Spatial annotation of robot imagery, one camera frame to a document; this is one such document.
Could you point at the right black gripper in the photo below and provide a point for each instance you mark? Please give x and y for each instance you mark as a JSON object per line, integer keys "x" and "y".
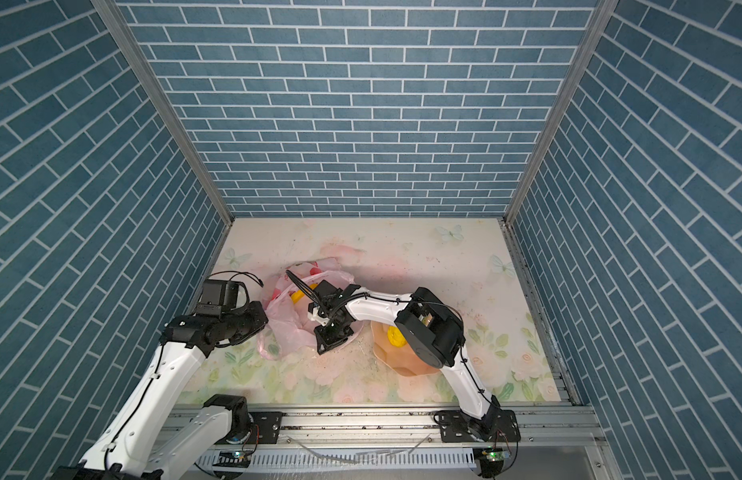
{"x": 325, "y": 341}

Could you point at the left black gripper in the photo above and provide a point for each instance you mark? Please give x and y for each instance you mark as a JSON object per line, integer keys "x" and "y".
{"x": 260, "y": 319}

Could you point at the pink plastic bag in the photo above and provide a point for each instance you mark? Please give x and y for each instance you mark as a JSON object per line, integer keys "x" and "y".
{"x": 289, "y": 328}

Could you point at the yellow fake fruit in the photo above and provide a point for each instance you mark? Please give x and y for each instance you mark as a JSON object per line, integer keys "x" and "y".
{"x": 395, "y": 337}

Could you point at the yellow fake banana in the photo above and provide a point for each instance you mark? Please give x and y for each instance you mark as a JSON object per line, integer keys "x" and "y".
{"x": 298, "y": 295}

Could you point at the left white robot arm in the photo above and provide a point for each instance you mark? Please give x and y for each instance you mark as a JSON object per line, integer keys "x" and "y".
{"x": 127, "y": 450}

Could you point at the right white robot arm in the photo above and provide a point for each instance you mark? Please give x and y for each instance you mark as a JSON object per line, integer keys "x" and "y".
{"x": 436, "y": 334}

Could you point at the pink scalloped bowl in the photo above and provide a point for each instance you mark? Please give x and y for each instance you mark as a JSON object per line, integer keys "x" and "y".
{"x": 403, "y": 361}

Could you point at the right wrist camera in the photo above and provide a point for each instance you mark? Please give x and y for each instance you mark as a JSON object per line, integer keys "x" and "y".
{"x": 326, "y": 292}

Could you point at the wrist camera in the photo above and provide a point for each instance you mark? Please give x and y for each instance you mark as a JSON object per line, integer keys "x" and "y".
{"x": 217, "y": 298}
{"x": 326, "y": 292}

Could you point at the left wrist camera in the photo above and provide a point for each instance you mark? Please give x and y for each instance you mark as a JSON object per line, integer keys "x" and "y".
{"x": 217, "y": 298}

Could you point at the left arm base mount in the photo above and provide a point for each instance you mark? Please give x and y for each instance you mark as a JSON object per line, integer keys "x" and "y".
{"x": 260, "y": 427}

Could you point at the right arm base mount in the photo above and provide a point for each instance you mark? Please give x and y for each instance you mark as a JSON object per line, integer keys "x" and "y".
{"x": 456, "y": 427}

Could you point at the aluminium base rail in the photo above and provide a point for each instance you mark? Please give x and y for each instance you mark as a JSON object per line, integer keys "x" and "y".
{"x": 322, "y": 439}

